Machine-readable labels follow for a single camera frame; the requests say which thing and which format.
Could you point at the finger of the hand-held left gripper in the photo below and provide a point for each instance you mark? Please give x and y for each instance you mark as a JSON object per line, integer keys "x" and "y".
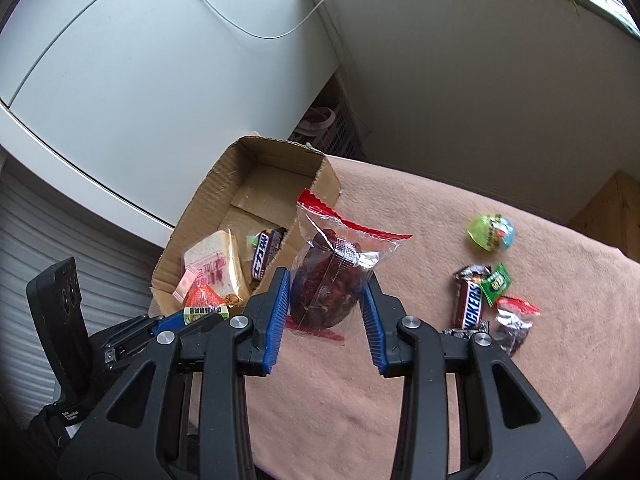
{"x": 167, "y": 324}
{"x": 127, "y": 337}

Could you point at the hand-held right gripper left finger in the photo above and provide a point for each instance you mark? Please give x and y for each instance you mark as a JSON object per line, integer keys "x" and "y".
{"x": 277, "y": 312}

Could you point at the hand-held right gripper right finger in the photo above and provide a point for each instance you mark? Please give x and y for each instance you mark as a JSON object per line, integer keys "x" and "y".
{"x": 372, "y": 322}

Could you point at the red round snack capsule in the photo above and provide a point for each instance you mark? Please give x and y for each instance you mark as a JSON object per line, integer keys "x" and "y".
{"x": 202, "y": 300}

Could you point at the pink candy packet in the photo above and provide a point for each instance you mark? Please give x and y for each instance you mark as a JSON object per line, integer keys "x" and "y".
{"x": 186, "y": 285}

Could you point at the large clear dried fruit packet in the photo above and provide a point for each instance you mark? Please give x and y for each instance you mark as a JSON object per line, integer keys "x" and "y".
{"x": 325, "y": 280}

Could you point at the brown chocolate bar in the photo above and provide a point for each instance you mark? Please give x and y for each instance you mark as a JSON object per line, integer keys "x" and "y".
{"x": 262, "y": 255}
{"x": 470, "y": 305}

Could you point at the green white candy packet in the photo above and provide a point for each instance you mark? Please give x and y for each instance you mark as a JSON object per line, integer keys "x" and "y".
{"x": 250, "y": 241}

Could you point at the sandwich bread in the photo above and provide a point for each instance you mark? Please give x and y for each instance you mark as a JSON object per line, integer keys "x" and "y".
{"x": 210, "y": 255}

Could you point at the cardboard box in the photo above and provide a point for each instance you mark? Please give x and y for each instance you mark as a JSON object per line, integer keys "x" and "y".
{"x": 220, "y": 185}

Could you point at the white slatted panel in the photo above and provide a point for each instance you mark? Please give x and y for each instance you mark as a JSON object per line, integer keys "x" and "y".
{"x": 50, "y": 220}

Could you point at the small green snack packet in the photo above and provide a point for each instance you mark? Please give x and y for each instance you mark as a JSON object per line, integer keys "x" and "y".
{"x": 496, "y": 285}

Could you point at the small clear dried fruit packet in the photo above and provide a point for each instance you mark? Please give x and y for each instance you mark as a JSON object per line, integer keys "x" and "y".
{"x": 512, "y": 332}

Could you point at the green round snack capsule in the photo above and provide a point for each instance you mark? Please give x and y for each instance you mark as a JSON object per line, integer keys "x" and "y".
{"x": 487, "y": 232}

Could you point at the pink plastic basket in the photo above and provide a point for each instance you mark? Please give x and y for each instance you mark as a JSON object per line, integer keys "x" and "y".
{"x": 330, "y": 125}

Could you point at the white wardrobe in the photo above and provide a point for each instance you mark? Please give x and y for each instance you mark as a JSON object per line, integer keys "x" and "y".
{"x": 150, "y": 70}

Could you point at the wooden cabinet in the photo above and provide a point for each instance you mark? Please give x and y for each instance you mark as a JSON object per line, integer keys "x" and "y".
{"x": 610, "y": 215}

